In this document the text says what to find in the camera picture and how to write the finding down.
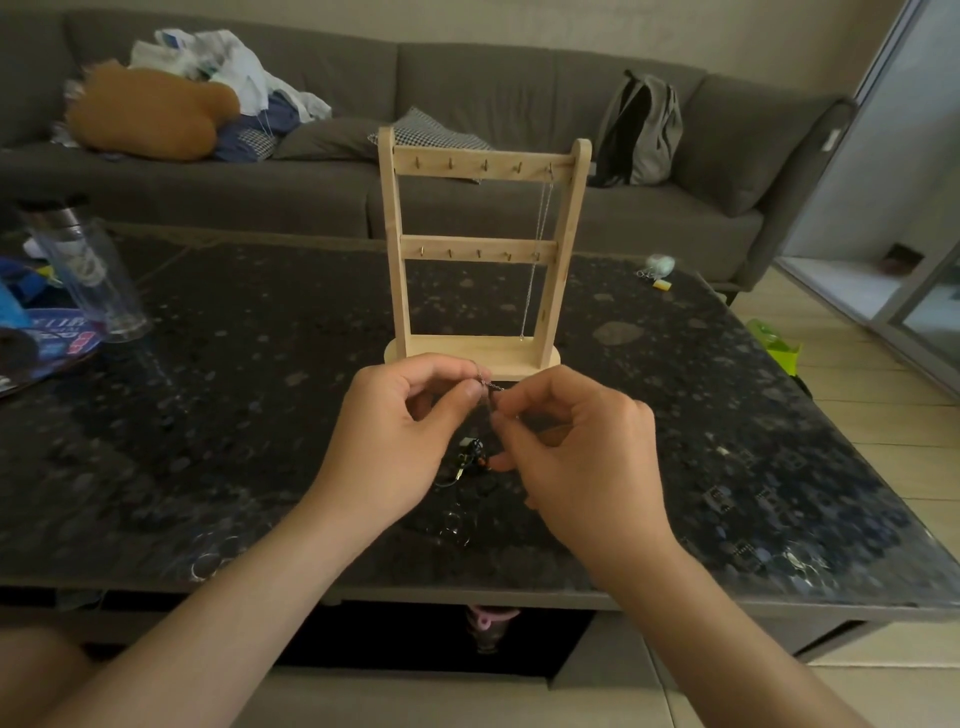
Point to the person's right hand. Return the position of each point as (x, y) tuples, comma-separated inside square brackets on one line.
[(600, 480)]

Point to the person's left hand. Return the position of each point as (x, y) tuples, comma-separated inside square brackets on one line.
[(390, 442)]

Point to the wooden jewelry stand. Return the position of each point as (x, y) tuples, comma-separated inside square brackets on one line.
[(472, 358)]

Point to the person's left forearm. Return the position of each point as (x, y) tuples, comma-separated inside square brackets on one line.
[(217, 630)]

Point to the person's right forearm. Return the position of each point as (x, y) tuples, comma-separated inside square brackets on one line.
[(720, 652)]

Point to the person's bare leg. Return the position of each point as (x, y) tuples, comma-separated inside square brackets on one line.
[(34, 675)]

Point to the pink item under table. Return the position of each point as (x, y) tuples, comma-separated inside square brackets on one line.
[(487, 619)]

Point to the green bag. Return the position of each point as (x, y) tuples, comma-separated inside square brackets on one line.
[(776, 347)]

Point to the small black object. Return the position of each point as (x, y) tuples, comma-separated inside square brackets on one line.
[(802, 384)]

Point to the checkered pillow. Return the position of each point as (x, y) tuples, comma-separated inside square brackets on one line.
[(427, 135)]

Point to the grey flat cushion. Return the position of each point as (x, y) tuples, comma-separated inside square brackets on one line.
[(322, 139)]

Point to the blue printed packet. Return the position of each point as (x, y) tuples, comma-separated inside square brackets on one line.
[(64, 337)]

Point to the grey backpack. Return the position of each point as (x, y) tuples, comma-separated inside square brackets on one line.
[(652, 139)]

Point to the clear plastic tumbler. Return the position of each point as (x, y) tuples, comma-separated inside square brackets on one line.
[(90, 270)]

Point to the blue crumpled garment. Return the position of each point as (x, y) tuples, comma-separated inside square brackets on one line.
[(274, 116)]

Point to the dark shoe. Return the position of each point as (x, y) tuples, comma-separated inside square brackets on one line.
[(902, 259)]

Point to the grey fabric sofa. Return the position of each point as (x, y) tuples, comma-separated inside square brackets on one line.
[(502, 82)]

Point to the blue plastic bottle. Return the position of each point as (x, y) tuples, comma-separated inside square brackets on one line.
[(11, 304)]

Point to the white crumpled garment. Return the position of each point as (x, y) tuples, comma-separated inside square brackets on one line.
[(240, 67)]

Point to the brown plush toy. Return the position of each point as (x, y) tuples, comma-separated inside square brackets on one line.
[(146, 112)]

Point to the sliding glass door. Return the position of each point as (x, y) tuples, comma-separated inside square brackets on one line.
[(900, 150)]

